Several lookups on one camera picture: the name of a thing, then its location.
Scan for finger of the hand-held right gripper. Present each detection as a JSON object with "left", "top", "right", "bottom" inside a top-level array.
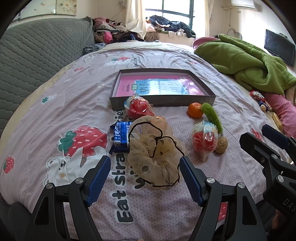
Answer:
[
  {"left": 240, "top": 132, "right": 285, "bottom": 173},
  {"left": 262, "top": 124, "right": 296, "bottom": 153}
]

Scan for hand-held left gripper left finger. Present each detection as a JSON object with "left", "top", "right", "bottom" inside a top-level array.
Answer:
[{"left": 24, "top": 155, "right": 112, "bottom": 241}]

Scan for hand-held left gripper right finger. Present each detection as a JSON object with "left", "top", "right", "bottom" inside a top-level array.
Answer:
[{"left": 179, "top": 156, "right": 269, "bottom": 241}]

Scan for walnut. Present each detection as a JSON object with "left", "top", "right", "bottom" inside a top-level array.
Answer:
[{"left": 214, "top": 136, "right": 228, "bottom": 154}]

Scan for red egg toy blue top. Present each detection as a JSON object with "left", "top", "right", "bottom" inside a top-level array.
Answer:
[{"left": 192, "top": 120, "right": 219, "bottom": 162}]

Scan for blue snack packet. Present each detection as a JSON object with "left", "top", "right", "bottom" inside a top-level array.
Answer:
[{"left": 109, "top": 121, "right": 134, "bottom": 155}]

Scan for orange mandarin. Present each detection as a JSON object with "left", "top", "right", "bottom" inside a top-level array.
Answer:
[{"left": 187, "top": 102, "right": 204, "bottom": 119}]

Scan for shallow grey cardboard box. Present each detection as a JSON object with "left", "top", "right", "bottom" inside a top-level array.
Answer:
[{"left": 109, "top": 69, "right": 216, "bottom": 110}]

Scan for small red egg toy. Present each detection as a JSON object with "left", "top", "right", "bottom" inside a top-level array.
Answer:
[{"left": 124, "top": 95, "right": 155, "bottom": 120}]

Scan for person's right hand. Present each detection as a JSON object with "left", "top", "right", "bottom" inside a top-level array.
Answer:
[{"left": 271, "top": 209, "right": 289, "bottom": 230}]

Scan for yellow woven item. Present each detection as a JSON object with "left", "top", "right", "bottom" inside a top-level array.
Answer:
[{"left": 271, "top": 112, "right": 283, "bottom": 130}]

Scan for pink blanket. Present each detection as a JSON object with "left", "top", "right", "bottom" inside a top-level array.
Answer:
[{"left": 265, "top": 91, "right": 296, "bottom": 139}]

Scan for blue red small wrapper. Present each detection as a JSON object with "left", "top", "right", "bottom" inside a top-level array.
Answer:
[{"left": 258, "top": 101, "right": 273, "bottom": 112}]

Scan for red white foil wrapper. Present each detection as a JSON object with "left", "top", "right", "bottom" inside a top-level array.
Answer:
[{"left": 250, "top": 90, "right": 269, "bottom": 103}]

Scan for green fleece blanket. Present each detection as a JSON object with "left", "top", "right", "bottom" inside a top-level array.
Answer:
[{"left": 194, "top": 34, "right": 296, "bottom": 96}]

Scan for pink book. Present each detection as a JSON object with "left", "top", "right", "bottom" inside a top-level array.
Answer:
[{"left": 116, "top": 75, "right": 205, "bottom": 97}]

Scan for dark pink pillow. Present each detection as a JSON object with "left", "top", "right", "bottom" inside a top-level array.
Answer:
[{"left": 193, "top": 37, "right": 221, "bottom": 51}]

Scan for dark patterned cloth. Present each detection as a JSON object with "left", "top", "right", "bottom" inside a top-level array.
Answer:
[{"left": 83, "top": 43, "right": 107, "bottom": 55}]

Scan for cream curtain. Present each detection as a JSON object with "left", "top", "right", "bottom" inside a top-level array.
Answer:
[
  {"left": 125, "top": 0, "right": 147, "bottom": 40},
  {"left": 203, "top": 0, "right": 224, "bottom": 37}
]

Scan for white air conditioner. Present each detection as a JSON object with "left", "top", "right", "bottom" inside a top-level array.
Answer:
[{"left": 231, "top": 0, "right": 256, "bottom": 10}]

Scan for grey quilted headboard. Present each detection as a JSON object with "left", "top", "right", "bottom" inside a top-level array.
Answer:
[{"left": 0, "top": 18, "right": 96, "bottom": 138}]

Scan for cream bed sheet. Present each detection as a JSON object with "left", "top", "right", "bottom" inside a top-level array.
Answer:
[{"left": 21, "top": 40, "right": 195, "bottom": 109}]

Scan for dark clothes on windowsill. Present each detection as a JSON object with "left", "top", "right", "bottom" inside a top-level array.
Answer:
[{"left": 146, "top": 15, "right": 197, "bottom": 39}]

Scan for pile of mixed clothes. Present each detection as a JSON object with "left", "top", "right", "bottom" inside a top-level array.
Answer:
[{"left": 92, "top": 17, "right": 147, "bottom": 43}]

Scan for brown cloth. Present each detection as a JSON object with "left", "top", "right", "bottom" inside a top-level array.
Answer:
[{"left": 145, "top": 31, "right": 160, "bottom": 42}]

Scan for dark framed window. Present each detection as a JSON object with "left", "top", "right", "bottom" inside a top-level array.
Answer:
[{"left": 146, "top": 0, "right": 194, "bottom": 29}]

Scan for black wall television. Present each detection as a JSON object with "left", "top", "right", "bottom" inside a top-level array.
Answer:
[{"left": 264, "top": 29, "right": 294, "bottom": 67}]

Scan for white wire loop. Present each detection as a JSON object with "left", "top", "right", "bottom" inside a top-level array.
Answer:
[{"left": 228, "top": 28, "right": 242, "bottom": 39}]

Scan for floral wall painting panel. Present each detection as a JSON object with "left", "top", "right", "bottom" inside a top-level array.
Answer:
[
  {"left": 57, "top": 0, "right": 77, "bottom": 16},
  {"left": 14, "top": 0, "right": 57, "bottom": 20}
]

